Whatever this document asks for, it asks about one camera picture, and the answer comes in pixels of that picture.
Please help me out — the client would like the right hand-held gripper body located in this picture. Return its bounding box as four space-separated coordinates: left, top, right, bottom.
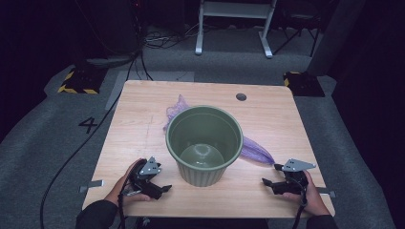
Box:
278 158 317 195

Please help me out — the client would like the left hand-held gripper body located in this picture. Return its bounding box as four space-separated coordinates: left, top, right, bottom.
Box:
122 156 162 197

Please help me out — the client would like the purple plastic trash bag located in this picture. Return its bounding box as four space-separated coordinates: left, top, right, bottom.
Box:
162 94 275 165

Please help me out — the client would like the green plastic trash bin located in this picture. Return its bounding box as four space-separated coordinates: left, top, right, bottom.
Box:
165 105 245 188

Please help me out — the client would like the person's right hand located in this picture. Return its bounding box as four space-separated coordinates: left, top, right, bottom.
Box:
281 170 332 218

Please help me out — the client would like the person's left hand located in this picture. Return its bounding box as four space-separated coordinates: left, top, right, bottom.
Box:
104 157 152 206

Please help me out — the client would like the grey column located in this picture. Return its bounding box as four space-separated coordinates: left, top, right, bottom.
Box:
306 0 367 77

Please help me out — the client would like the black equipment stand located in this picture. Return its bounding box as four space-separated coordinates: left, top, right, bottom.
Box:
75 0 142 70

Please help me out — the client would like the black chair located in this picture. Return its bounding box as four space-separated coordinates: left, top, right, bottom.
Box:
272 0 323 58

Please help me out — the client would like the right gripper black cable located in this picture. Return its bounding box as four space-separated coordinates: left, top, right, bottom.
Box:
290 176 310 229

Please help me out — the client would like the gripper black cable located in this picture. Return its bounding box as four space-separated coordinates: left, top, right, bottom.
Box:
290 176 310 229
117 158 145 229

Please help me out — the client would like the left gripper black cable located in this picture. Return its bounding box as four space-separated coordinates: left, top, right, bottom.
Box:
117 158 145 229

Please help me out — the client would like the grey metal table bracket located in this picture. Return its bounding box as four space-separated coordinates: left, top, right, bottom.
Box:
316 187 336 198
78 179 105 194

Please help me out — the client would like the long black floor cable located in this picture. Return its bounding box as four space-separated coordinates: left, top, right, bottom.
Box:
39 51 142 229

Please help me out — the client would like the black yellow striped base plate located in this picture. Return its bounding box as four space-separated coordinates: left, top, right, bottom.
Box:
56 65 109 95
283 71 327 97

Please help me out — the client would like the tangle of floor cables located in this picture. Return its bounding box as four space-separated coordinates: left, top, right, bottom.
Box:
142 23 204 51

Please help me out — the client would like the white metal desk frame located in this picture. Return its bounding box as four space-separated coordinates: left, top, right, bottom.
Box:
194 0 278 59

